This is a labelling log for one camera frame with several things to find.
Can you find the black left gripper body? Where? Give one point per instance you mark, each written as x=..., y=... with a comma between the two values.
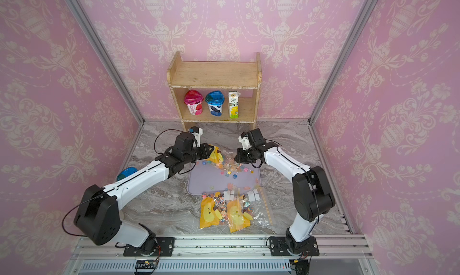
x=196, y=153

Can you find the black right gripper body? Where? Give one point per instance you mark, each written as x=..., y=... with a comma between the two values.
x=247, y=156

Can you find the pile of colourful candies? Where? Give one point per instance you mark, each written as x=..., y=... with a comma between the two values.
x=230, y=169

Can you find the ziploc candy bag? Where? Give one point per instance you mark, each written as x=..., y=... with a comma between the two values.
x=213, y=209
x=222, y=158
x=245, y=208

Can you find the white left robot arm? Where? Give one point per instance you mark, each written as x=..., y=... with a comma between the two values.
x=98, y=214

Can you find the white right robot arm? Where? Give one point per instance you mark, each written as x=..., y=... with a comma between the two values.
x=312, y=194

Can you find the lavender plastic tray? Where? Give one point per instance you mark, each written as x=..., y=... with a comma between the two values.
x=203, y=179

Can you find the pink lid yogurt cup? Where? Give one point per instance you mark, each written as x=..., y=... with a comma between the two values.
x=193, y=100

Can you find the green white juice carton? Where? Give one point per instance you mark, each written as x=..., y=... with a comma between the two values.
x=233, y=103

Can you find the blue lid cup on table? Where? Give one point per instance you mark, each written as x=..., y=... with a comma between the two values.
x=126, y=173

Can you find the blue lid yogurt cup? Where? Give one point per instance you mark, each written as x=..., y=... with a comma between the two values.
x=215, y=101

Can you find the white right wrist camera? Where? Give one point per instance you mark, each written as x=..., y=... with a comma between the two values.
x=244, y=140

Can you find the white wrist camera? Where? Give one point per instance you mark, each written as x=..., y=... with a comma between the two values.
x=244, y=140
x=197, y=131

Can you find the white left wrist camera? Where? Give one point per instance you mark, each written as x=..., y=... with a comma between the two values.
x=197, y=131

